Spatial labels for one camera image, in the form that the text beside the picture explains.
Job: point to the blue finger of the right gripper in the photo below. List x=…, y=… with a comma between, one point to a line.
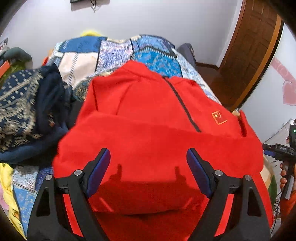
x=269, y=153

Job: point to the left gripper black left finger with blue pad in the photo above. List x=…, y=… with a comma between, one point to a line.
x=62, y=211

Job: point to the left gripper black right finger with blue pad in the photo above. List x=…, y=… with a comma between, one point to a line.
x=247, y=216

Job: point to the red zip jacket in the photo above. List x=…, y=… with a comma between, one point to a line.
x=148, y=122

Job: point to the navy patterned folded clothes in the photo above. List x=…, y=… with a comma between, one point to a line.
x=35, y=106

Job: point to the person's right hand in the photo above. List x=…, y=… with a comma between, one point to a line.
x=283, y=174

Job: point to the white sliding wardrobe door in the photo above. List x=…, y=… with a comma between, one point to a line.
x=272, y=102

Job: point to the yellow duck kids garment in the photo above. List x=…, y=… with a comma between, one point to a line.
x=8, y=195

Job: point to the brown wooden door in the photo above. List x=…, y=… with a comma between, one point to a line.
x=251, y=49

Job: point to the green storage box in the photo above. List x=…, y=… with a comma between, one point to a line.
x=17, y=66

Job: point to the orange box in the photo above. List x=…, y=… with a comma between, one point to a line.
x=4, y=68

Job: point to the blue patchwork bedspread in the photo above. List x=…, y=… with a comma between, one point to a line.
x=79, y=60

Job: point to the yellow round cushion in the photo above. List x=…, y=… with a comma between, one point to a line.
x=90, y=33

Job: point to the small wall monitor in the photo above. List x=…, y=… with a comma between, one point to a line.
x=76, y=1

